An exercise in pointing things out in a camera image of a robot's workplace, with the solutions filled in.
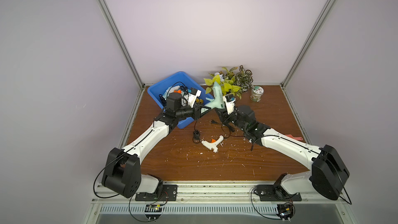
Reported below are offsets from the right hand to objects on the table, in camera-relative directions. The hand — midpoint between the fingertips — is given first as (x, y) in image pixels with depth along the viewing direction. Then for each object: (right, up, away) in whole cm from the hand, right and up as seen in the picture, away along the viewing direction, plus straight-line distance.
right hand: (219, 104), depth 78 cm
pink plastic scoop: (+49, -21, +14) cm, 55 cm away
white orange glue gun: (-2, -24, +10) cm, 26 cm away
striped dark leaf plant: (+16, +15, +15) cm, 26 cm away
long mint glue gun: (-1, +2, -2) cm, 3 cm away
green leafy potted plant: (+6, +16, +19) cm, 26 cm away
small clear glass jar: (+29, +7, +28) cm, 41 cm away
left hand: (-5, -2, -3) cm, 6 cm away
